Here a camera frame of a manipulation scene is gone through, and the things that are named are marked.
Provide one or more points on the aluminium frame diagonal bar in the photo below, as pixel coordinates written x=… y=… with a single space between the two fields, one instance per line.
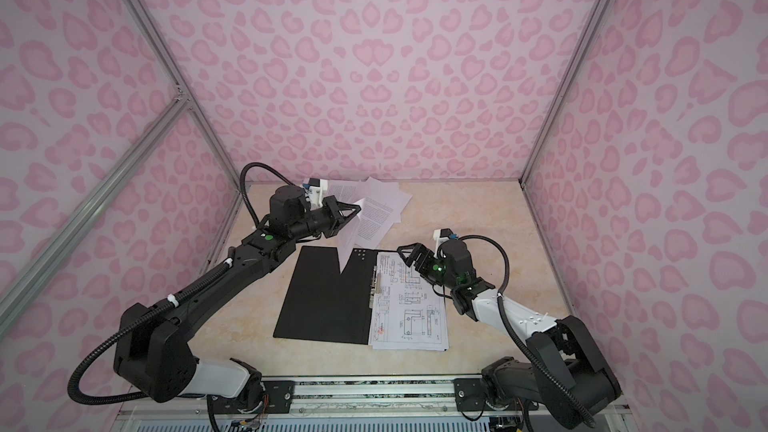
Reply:
x=39 y=271

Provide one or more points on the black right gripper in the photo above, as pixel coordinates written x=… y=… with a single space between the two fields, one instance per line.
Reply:
x=415 y=259

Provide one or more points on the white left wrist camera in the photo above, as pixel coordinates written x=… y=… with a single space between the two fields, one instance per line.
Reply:
x=315 y=191

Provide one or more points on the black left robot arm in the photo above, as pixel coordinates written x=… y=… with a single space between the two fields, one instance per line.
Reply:
x=151 y=346

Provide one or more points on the aluminium frame left post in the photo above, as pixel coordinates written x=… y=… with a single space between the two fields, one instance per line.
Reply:
x=162 y=51

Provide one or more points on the white text sheet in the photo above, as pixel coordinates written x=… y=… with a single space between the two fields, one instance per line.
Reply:
x=382 y=207

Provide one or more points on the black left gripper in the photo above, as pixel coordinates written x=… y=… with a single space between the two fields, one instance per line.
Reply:
x=337 y=222

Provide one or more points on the red black folder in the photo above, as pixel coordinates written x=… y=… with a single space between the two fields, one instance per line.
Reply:
x=325 y=305

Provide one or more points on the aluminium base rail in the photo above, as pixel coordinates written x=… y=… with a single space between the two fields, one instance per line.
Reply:
x=339 y=403

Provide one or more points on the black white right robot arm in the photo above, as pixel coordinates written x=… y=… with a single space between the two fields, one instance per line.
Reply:
x=562 y=368

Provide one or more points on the aluminium frame post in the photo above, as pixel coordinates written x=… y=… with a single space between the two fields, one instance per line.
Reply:
x=162 y=51
x=588 y=35

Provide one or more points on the aluminium frame right post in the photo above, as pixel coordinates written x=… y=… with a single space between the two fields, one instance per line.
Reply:
x=588 y=35

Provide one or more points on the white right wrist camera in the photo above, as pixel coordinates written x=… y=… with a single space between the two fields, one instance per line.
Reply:
x=443 y=235

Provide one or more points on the technical drawing sheet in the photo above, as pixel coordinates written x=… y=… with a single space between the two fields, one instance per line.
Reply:
x=406 y=312

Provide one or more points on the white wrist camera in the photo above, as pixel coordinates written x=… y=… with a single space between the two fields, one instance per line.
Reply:
x=443 y=235
x=315 y=191

